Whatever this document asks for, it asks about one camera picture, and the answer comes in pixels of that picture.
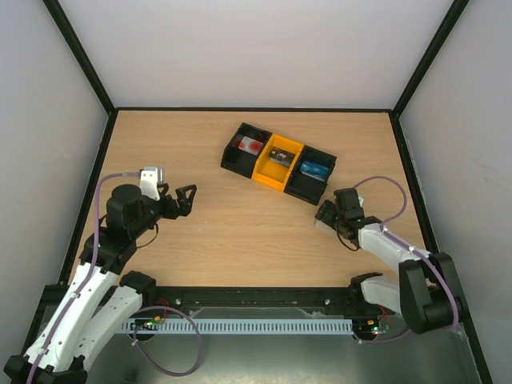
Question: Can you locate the beige card holder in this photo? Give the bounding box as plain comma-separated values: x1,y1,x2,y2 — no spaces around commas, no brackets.
314,220,337,237

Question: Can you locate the grey slotted cable duct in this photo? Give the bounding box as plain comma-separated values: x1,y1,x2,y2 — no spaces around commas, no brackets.
117,318,353,335

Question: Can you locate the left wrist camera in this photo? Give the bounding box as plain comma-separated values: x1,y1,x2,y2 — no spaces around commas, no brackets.
139,166,164,201

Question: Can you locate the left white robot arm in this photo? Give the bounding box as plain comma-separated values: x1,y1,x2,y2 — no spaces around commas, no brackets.
4,183,197,383

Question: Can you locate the yellow bin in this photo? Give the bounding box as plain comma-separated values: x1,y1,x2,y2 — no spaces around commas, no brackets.
251,133,304,192

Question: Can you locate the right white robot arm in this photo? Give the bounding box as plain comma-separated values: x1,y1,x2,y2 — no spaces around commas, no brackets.
315,188,469,334

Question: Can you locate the black bin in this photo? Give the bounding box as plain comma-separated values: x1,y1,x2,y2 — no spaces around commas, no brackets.
221,122,272,178
284,146,337,206

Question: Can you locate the black aluminium frame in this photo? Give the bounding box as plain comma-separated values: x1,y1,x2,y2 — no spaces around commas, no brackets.
0,0,512,384

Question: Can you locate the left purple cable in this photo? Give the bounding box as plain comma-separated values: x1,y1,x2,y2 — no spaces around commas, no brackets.
26,170,205,384

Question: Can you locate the dark card in bin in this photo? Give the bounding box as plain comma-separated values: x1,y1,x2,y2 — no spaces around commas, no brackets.
269,147,295,168

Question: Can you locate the blue card in bin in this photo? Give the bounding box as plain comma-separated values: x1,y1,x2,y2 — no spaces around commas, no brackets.
299,161,329,182

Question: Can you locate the red white card in bin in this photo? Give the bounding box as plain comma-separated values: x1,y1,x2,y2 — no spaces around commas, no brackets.
234,135,263,155

